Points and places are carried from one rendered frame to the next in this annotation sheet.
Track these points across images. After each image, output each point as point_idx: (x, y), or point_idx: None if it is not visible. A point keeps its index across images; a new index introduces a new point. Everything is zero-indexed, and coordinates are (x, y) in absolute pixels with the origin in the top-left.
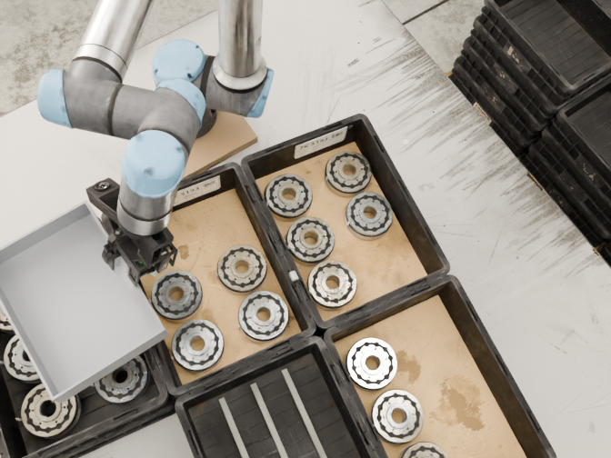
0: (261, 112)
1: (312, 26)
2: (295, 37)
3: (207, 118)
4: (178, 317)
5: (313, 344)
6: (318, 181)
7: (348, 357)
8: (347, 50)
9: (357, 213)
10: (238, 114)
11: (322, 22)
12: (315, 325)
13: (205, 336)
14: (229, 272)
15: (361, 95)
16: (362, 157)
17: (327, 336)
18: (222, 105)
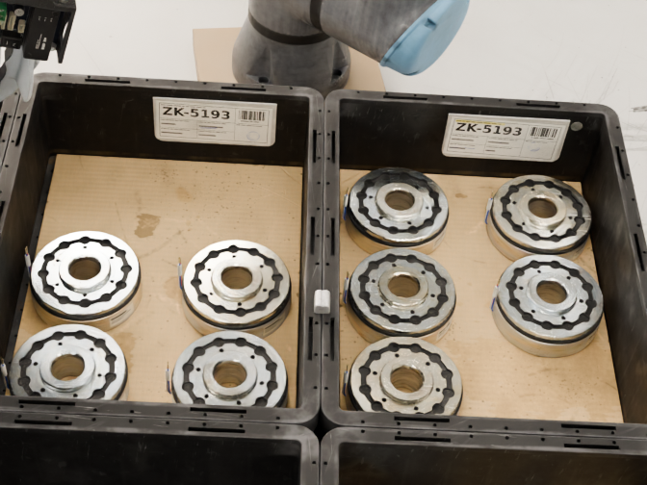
0: (413, 52)
1: (590, 34)
2: (552, 38)
3: (321, 74)
4: (62, 310)
5: (294, 448)
6: (473, 216)
7: None
8: (643, 88)
9: (524, 284)
10: (372, 56)
11: (613, 34)
12: (318, 410)
13: (91, 362)
14: (207, 277)
15: (637, 162)
16: (581, 200)
17: (332, 440)
18: (347, 21)
